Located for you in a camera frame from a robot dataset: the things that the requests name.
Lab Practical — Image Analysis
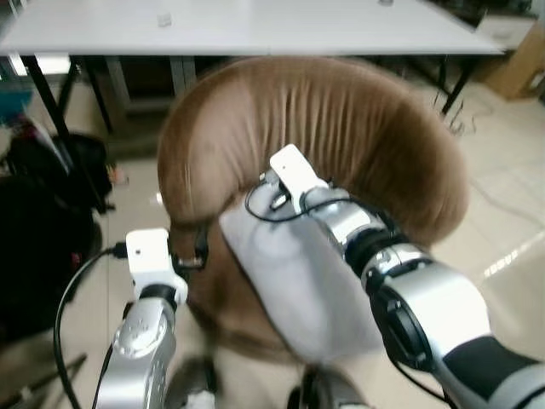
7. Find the white floor cable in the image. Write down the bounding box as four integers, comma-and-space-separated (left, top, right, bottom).
467, 181, 545, 216

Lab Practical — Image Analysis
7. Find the light grey pillow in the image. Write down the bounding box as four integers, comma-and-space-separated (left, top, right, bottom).
219, 204, 384, 366

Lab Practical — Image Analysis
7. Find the teal floor mat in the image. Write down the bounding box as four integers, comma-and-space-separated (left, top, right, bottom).
0, 85, 33, 127

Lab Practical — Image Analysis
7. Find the brown cardboard box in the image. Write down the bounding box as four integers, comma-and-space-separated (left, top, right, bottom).
485, 17, 545, 101

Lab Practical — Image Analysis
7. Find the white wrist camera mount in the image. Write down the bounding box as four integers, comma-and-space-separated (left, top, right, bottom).
125, 228, 188, 301
268, 143, 330, 210

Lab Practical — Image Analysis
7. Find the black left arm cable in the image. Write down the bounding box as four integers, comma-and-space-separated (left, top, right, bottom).
54, 243, 129, 409

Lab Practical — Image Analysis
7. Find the brown round sofa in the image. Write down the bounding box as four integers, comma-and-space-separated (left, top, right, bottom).
156, 55, 471, 363

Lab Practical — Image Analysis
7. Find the white table with black legs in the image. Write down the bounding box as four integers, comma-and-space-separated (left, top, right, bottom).
0, 0, 505, 214

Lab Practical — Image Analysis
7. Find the black robot leg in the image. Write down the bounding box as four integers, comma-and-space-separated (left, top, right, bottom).
164, 356, 218, 409
288, 365, 363, 409

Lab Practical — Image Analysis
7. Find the black robot left leg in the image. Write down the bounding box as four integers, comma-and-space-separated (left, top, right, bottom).
164, 356, 218, 409

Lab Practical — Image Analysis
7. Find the large black bag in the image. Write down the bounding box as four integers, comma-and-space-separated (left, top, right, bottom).
0, 175, 103, 342

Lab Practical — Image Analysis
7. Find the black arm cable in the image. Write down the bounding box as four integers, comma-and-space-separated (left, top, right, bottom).
54, 243, 129, 409
245, 175, 354, 224

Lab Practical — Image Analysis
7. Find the black backpack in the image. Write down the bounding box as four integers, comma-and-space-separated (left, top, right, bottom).
7, 132, 113, 214

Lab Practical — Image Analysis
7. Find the white carton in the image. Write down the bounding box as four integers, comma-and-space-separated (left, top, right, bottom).
477, 13, 537, 50

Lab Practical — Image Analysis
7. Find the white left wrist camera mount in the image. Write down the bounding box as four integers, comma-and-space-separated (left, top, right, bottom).
125, 228, 188, 301

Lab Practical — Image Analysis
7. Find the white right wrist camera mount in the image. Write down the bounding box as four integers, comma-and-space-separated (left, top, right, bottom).
268, 143, 330, 210

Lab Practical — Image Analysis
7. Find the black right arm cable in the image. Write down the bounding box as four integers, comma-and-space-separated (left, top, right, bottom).
245, 175, 354, 224

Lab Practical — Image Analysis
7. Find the black robot right leg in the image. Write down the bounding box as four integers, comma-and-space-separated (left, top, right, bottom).
288, 365, 363, 409

